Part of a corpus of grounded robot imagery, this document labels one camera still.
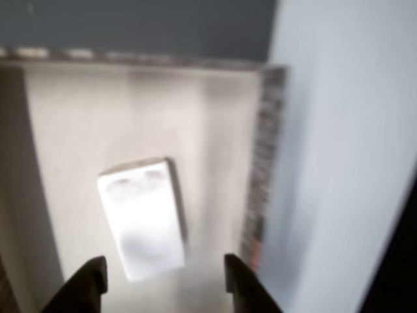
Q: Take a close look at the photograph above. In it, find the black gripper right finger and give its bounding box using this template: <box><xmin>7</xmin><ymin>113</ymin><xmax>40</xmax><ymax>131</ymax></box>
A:
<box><xmin>223</xmin><ymin>254</ymin><xmax>285</xmax><ymax>313</ymax></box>

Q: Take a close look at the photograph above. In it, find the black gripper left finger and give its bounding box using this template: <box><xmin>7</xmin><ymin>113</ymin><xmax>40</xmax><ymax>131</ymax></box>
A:
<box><xmin>42</xmin><ymin>256</ymin><xmax>109</xmax><ymax>313</ymax></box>

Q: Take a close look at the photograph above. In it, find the white rectangular block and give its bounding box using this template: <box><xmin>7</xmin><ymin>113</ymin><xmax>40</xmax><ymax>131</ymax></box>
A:
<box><xmin>96</xmin><ymin>156</ymin><xmax>190</xmax><ymax>283</ymax></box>

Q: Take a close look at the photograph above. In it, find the patterned open cardboard box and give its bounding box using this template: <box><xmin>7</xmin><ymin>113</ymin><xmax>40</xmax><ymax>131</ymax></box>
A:
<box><xmin>0</xmin><ymin>47</ymin><xmax>289</xmax><ymax>313</ymax></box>

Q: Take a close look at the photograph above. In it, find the dark blue curtain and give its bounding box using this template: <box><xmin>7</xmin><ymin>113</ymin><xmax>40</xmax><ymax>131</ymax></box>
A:
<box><xmin>358</xmin><ymin>169</ymin><xmax>417</xmax><ymax>313</ymax></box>

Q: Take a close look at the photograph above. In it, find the grey desk mat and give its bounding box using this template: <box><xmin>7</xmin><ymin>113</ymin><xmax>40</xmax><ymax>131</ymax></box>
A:
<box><xmin>0</xmin><ymin>0</ymin><xmax>278</xmax><ymax>63</ymax></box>

